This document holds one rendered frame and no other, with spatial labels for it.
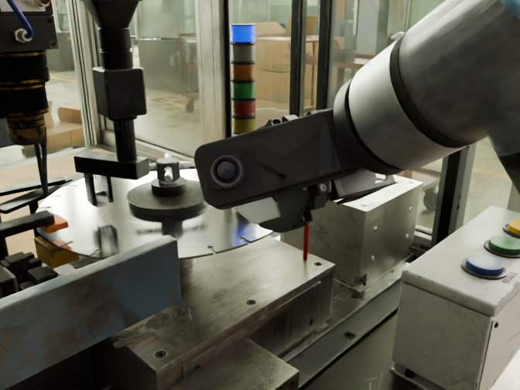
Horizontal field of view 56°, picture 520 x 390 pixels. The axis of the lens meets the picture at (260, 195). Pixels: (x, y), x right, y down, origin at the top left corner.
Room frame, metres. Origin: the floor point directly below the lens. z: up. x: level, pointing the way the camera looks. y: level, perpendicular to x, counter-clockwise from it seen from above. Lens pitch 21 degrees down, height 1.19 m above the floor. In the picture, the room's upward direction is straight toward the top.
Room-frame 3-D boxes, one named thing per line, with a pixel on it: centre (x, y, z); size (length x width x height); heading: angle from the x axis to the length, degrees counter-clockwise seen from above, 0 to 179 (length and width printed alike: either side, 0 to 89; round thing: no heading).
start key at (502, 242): (0.55, -0.31, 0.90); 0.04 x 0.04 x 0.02
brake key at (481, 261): (0.50, -0.27, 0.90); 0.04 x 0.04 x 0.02
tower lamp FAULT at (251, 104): (0.89, 0.03, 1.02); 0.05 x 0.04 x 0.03; 46
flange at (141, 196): (0.60, 0.12, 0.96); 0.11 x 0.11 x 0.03
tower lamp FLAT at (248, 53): (0.89, 0.03, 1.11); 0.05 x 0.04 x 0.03; 46
